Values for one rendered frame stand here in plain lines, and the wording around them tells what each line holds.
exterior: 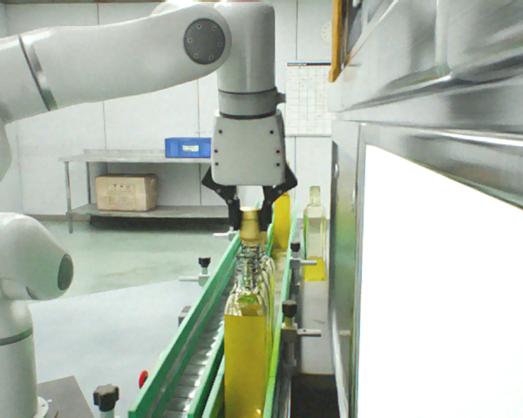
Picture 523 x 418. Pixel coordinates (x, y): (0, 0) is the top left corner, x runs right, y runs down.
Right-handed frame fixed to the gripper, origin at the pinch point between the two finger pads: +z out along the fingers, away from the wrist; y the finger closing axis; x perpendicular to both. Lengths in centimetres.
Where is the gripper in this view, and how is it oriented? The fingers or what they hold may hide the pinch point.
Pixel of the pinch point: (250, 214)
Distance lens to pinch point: 75.7
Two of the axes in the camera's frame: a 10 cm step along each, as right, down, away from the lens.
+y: -10.0, -0.2, 0.9
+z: 0.2, 9.1, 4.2
